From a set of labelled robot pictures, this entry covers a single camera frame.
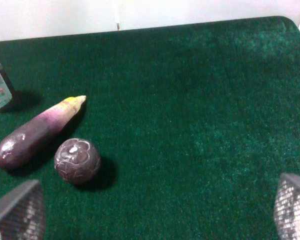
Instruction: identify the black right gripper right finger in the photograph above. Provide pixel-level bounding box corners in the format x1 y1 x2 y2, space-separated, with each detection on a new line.
274 173 300 240

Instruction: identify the purple toy eggplant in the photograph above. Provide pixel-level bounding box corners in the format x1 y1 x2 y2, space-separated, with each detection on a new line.
0 95 87 170

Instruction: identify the dark purple carved ball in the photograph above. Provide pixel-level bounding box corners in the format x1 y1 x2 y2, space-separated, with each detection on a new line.
54 138 101 185

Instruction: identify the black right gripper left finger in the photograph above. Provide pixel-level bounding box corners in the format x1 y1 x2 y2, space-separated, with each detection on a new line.
0 179 46 240

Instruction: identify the green velvet table cloth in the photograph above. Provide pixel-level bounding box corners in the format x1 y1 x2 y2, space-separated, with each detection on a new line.
0 16 300 240

